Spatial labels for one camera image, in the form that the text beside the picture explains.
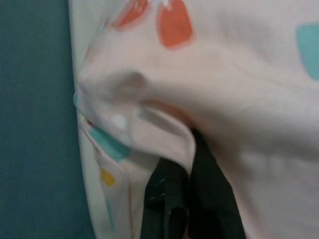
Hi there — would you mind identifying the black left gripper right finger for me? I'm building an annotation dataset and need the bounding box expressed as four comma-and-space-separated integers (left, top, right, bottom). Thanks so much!
186, 128, 247, 239

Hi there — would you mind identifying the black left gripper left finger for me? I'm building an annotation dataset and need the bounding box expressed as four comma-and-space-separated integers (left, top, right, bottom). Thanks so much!
141, 158, 190, 239

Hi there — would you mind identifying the teal upholstered bed frame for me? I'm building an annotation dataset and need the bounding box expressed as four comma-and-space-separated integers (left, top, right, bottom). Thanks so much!
0, 0, 95, 239

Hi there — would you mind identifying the pink patterned pillow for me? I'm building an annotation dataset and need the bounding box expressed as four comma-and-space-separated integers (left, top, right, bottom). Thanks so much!
68, 0, 319, 239

